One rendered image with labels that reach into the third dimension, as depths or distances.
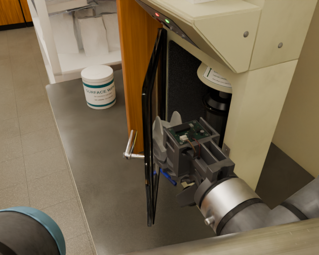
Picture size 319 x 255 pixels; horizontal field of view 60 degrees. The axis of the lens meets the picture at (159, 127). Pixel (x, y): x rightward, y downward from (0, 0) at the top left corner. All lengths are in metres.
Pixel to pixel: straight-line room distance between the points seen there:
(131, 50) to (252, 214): 0.56
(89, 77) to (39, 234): 0.88
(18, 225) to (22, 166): 2.16
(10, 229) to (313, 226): 0.27
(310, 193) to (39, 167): 2.22
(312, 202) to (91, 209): 0.63
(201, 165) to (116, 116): 0.81
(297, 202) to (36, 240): 0.29
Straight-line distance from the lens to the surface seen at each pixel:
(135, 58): 0.80
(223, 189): 0.38
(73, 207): 2.08
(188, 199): 0.48
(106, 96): 1.19
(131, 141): 0.63
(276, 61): 0.52
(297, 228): 0.23
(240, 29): 0.44
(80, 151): 1.03
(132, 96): 0.85
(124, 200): 0.86
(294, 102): 1.03
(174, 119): 0.51
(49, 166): 2.41
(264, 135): 0.62
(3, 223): 0.35
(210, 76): 0.62
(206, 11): 0.41
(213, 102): 0.69
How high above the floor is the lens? 1.62
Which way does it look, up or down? 38 degrees down
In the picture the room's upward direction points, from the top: straight up
